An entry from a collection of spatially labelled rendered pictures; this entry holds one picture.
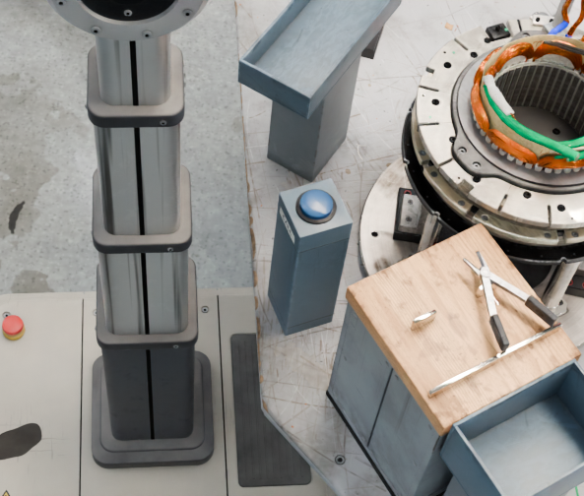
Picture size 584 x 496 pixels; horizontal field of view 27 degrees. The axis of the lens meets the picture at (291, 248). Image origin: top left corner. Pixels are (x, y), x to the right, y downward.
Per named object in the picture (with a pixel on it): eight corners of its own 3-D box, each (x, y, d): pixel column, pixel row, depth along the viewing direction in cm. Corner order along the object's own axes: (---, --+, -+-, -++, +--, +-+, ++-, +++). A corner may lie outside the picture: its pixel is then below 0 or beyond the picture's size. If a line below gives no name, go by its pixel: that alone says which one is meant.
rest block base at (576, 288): (555, 291, 174) (559, 284, 172) (560, 245, 178) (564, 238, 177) (591, 299, 174) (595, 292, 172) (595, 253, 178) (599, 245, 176)
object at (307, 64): (318, 80, 194) (338, -53, 170) (377, 111, 192) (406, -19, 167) (230, 186, 182) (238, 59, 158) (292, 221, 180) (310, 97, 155)
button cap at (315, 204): (325, 189, 152) (325, 184, 151) (337, 215, 150) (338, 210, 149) (294, 197, 151) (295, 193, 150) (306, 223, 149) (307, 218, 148)
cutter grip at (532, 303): (554, 323, 139) (558, 316, 138) (551, 328, 139) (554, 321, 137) (528, 300, 140) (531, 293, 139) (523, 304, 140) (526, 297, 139)
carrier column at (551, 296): (556, 314, 172) (599, 233, 154) (543, 323, 171) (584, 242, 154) (545, 300, 173) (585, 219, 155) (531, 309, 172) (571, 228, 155)
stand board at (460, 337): (576, 363, 141) (582, 353, 139) (439, 437, 135) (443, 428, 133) (477, 232, 149) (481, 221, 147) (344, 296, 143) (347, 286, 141)
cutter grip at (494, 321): (507, 350, 137) (510, 343, 135) (500, 351, 137) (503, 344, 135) (494, 319, 139) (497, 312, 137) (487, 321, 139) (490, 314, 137)
